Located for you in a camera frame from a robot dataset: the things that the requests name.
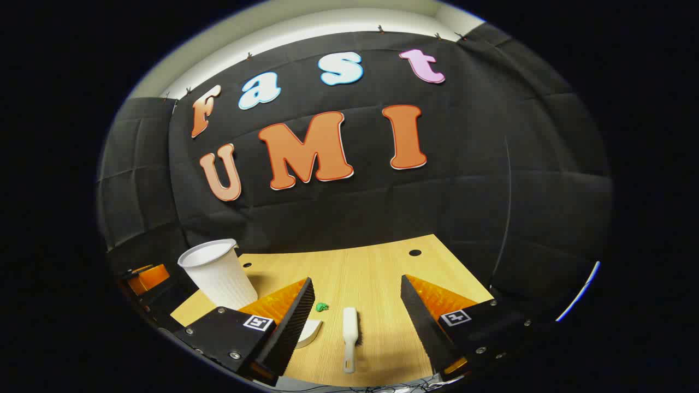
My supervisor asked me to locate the black backdrop cloth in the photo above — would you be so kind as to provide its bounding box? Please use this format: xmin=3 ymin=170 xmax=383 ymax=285
xmin=97 ymin=25 xmax=615 ymax=328

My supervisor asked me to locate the white dustpan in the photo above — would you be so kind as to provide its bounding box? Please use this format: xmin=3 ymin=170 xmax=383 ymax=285
xmin=297 ymin=319 xmax=324 ymax=349

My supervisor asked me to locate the small white broom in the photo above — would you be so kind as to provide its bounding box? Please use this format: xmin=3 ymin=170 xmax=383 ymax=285
xmin=342 ymin=307 xmax=362 ymax=374

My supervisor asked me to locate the wooden desktop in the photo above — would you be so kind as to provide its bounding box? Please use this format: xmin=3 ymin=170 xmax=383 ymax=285
xmin=170 ymin=234 xmax=495 ymax=388

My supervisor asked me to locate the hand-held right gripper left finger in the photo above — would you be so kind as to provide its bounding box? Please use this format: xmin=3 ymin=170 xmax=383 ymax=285
xmin=185 ymin=277 xmax=316 ymax=383

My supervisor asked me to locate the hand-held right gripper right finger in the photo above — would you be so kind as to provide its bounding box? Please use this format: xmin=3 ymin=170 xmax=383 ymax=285
xmin=400 ymin=274 xmax=553 ymax=383

